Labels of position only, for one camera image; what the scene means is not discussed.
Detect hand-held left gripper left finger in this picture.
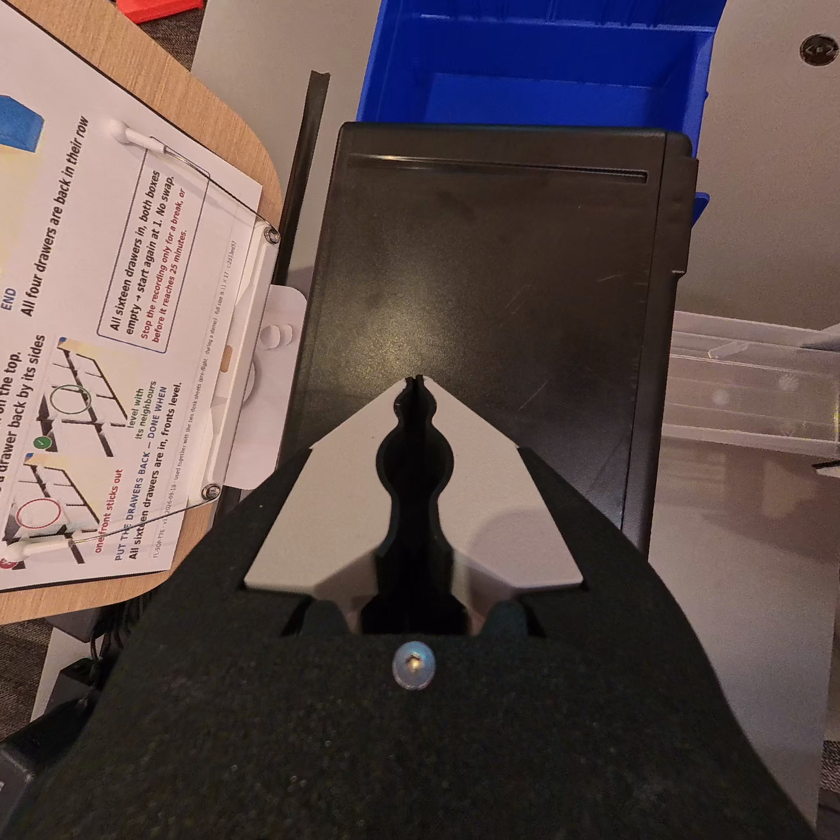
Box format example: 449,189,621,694
244,377,419,634

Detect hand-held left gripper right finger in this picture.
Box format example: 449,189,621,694
420,376,584,634

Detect clear plastic drawer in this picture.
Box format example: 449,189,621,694
661,310,840,460

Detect black drawer cabinet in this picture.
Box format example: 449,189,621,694
279,121,700,559

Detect white plastic stand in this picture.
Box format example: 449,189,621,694
197,285,309,490

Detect printed instruction sheet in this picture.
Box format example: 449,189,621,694
0,0,263,592

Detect blue plastic bin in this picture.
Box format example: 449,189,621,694
356,0,729,227

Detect dark object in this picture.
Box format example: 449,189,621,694
0,696,93,840

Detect black plastic strip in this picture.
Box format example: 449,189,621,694
276,69,330,283

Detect wooden side table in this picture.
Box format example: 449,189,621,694
0,0,284,627

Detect red plastic object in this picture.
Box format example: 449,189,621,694
118,0,204,24

